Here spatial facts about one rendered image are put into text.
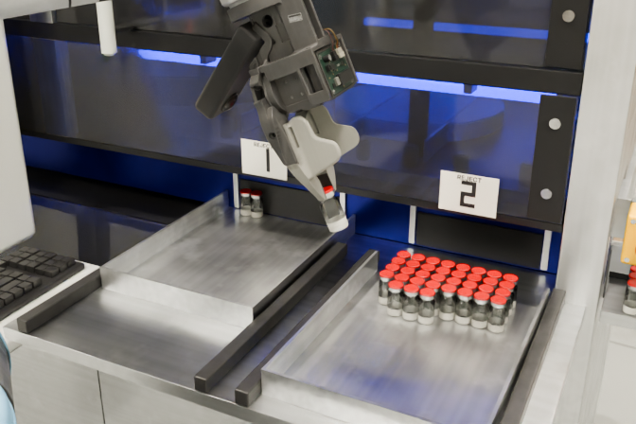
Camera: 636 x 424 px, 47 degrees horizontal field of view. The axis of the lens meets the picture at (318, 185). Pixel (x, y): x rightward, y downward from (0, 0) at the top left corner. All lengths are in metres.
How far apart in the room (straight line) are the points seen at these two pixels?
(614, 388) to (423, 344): 1.60
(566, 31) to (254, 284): 0.56
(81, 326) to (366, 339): 0.38
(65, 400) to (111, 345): 0.83
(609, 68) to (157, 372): 0.67
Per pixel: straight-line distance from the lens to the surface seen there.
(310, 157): 0.74
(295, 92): 0.72
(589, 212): 1.06
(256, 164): 1.21
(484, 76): 1.03
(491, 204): 1.08
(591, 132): 1.02
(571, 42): 1.00
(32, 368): 1.85
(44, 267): 1.35
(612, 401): 2.48
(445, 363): 0.95
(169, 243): 1.25
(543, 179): 1.05
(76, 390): 1.78
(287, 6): 0.71
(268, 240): 1.24
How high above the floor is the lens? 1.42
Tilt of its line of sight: 21 degrees down
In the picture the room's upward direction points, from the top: straight up
